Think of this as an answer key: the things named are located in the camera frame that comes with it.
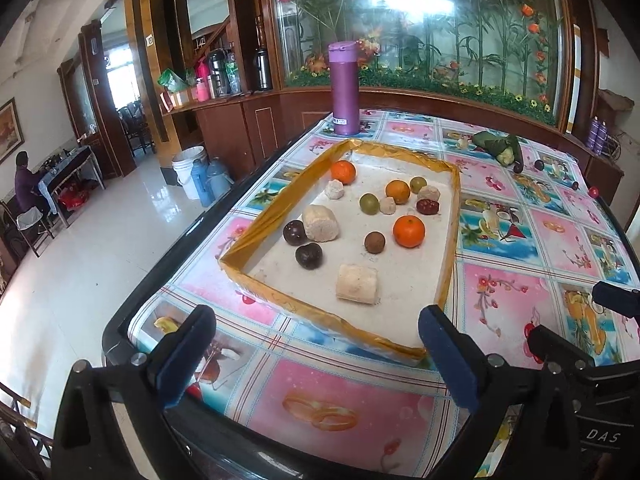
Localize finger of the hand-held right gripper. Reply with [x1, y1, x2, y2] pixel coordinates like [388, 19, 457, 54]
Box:
[591, 281, 640, 318]
[527, 324, 640, 387]

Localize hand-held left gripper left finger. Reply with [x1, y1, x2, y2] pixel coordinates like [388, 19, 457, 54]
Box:
[50, 304, 218, 480]

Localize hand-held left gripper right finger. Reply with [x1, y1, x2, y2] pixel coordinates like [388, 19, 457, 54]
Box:
[418, 304, 584, 480]

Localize white tray with yellow tape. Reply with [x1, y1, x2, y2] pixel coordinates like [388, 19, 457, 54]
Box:
[218, 138, 462, 367]

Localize large sugarcane piece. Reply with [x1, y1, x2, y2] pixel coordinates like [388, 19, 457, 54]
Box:
[336, 264, 379, 307]
[301, 204, 341, 243]

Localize large orange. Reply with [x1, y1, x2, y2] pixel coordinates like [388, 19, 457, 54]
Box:
[392, 215, 426, 249]

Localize small yellowish orange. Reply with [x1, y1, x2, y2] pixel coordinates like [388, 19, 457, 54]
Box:
[385, 180, 411, 205]

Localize medium orange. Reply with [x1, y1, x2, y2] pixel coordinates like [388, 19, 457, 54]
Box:
[331, 160, 357, 184]

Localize black-edged table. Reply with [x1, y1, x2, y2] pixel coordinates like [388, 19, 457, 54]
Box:
[101, 107, 640, 480]

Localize printed fruit tablecloth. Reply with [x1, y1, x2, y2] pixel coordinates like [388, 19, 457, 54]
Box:
[127, 107, 640, 480]

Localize low wooden cabinet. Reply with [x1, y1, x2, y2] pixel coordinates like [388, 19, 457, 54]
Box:
[560, 125, 626, 206]

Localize blue thermos jug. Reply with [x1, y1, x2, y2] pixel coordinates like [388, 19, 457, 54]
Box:
[190, 159, 213, 207]
[205, 157, 235, 200]

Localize wooden railing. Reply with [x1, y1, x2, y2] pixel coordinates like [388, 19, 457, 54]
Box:
[0, 382, 53, 480]

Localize white bucket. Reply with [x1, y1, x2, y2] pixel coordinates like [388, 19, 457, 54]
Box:
[171, 146, 208, 201]

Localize green leafy vegetable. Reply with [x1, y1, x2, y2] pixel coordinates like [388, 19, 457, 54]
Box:
[471, 130, 524, 175]

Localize red bag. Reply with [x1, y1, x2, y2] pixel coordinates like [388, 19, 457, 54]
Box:
[57, 180, 98, 211]

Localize metal chair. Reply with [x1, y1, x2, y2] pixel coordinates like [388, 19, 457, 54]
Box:
[0, 200, 56, 258]

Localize dark desk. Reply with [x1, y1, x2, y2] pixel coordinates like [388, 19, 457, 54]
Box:
[37, 146, 107, 228]

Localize dark wooden dining chair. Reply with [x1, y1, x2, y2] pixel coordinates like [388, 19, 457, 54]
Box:
[117, 100, 156, 156]

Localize wooden sideboard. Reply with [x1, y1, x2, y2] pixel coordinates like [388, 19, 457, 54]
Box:
[160, 87, 331, 186]

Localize pink bottle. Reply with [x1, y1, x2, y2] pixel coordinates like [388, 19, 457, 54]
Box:
[195, 60, 211, 102]

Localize green bag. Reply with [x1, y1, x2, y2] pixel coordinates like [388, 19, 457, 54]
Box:
[157, 68, 188, 93]

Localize purple thermos bottle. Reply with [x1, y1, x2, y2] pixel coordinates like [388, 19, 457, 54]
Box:
[327, 41, 360, 137]

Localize black silver thermos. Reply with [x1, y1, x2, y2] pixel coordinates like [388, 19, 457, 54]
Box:
[207, 49, 231, 98]

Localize dark thermos flask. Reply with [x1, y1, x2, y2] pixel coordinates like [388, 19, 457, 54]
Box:
[252, 47, 273, 91]

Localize glass panel with artificial flowers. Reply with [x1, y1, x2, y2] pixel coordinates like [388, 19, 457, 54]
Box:
[265, 0, 576, 128]

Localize framed wall painting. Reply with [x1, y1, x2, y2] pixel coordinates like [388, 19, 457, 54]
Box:
[0, 97, 25, 163]

